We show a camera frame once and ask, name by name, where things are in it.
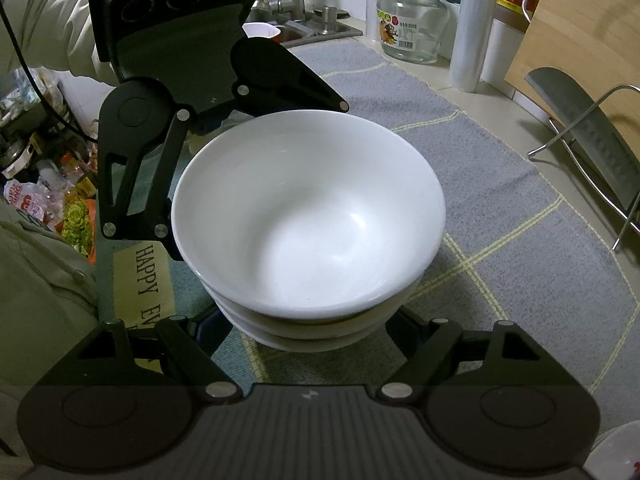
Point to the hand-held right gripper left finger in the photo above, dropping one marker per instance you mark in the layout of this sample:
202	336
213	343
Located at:
205	335

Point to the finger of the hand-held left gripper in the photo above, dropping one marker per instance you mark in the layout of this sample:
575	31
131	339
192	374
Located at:
170	170
325	97

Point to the person's left forearm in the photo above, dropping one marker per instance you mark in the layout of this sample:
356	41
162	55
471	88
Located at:
45	15

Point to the white floral bowl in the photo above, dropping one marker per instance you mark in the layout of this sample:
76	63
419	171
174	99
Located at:
310	346
310	329
300	210

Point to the glass jar with green lid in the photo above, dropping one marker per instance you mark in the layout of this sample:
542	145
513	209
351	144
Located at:
412	25

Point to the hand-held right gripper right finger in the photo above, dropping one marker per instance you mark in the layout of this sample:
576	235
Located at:
407	332

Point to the tall plastic wrap roll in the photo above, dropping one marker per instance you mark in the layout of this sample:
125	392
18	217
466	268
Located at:
470	35

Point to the white floral plate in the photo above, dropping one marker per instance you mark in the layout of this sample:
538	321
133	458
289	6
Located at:
617	455

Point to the steel cleaver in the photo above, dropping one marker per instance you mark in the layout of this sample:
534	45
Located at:
575	110

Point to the red and white snack bag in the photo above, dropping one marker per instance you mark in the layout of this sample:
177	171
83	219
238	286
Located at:
30	202

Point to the white plastic cup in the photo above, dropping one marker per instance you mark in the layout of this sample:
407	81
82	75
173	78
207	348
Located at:
262	31

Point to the person's beige jacket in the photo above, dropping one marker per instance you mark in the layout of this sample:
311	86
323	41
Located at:
30	285

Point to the grey and teal checked mat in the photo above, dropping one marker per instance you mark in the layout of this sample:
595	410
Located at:
500	240

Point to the green leafy bunch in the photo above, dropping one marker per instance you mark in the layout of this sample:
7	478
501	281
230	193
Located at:
77	227

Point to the bamboo cutting board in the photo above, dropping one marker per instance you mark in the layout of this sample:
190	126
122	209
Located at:
590	35

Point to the steel sink knob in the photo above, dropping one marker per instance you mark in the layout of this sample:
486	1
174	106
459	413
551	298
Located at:
330	16

